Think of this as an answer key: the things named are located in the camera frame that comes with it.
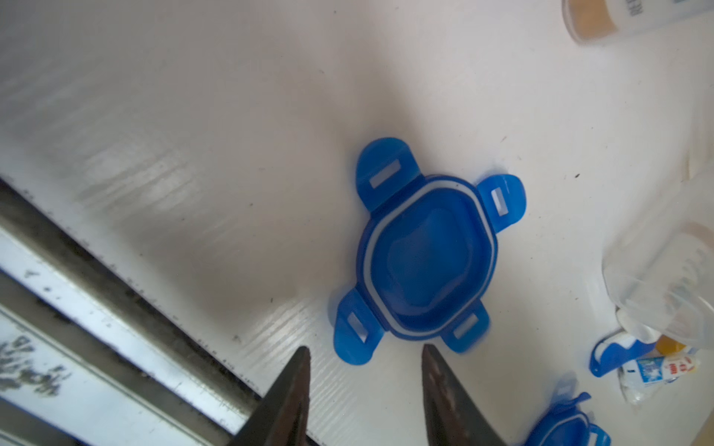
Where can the aluminium front rail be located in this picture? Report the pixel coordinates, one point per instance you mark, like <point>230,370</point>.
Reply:
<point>85,360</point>

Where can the clear toiletry cup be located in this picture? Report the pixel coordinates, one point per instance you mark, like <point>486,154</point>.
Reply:
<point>663,277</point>

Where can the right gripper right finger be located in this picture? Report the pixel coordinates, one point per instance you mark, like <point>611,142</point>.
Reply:
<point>451,416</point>

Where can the small toothpaste tube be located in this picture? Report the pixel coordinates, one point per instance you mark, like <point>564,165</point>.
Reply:
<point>640,379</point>

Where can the blue lid of cup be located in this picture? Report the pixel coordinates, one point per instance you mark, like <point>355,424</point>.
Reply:
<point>566,425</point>
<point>427,255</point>

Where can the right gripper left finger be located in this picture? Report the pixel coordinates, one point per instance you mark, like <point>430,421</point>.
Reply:
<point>281,418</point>

